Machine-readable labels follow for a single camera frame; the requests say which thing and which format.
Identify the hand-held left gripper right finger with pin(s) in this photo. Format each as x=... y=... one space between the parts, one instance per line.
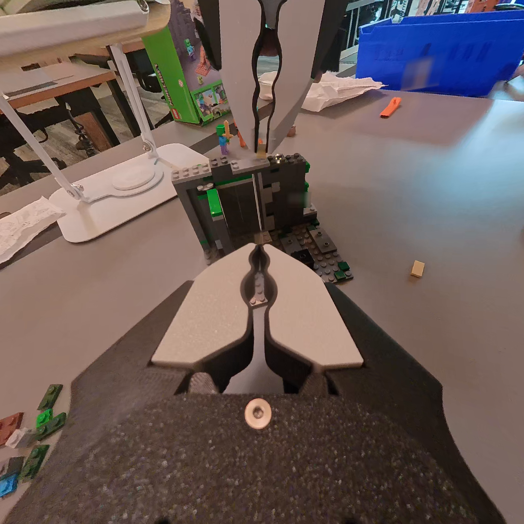
x=311 y=323

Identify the green zombie toy minifigure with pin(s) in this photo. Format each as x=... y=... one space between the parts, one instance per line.
x=224 y=139

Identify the bright green toy brick piece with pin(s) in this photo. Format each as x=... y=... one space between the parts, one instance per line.
x=44 y=418

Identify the white desk lamp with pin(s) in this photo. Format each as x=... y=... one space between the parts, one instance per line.
x=131 y=184

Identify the blue toy brick plate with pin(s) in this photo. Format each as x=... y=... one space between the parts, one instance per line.
x=8 y=485

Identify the brown toy brick plate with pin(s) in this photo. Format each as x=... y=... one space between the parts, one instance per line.
x=10 y=428

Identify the white crumpled paper bag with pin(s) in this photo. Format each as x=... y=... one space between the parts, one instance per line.
x=339 y=92

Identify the white crumpled paper sheet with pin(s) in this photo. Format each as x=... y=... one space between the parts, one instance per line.
x=24 y=227

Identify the green toy brick set box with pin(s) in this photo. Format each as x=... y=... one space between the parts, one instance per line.
x=172 y=73

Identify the grey toy brick dungeon model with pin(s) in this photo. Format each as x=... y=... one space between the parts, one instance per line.
x=245 y=204

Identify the dark grey toy brick tile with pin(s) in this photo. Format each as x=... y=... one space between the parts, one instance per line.
x=12 y=466

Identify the dark green toy brick plate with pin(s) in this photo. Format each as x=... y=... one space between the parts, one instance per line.
x=50 y=397
x=35 y=461
x=52 y=426

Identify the blue storage bin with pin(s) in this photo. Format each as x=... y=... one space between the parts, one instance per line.
x=442 y=53

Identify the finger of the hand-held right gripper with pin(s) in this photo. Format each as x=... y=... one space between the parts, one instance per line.
x=297 y=61
x=239 y=61

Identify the wooden background desk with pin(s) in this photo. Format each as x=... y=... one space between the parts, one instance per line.
x=61 y=88

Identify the orange toy minifigure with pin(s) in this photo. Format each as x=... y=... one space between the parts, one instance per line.
x=240 y=137

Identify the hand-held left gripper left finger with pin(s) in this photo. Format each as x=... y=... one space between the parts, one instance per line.
x=204 y=319

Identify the orange brick separator tool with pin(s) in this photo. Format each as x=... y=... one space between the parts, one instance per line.
x=391 y=108

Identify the white toy brick piece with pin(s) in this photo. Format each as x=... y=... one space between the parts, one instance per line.
x=22 y=438

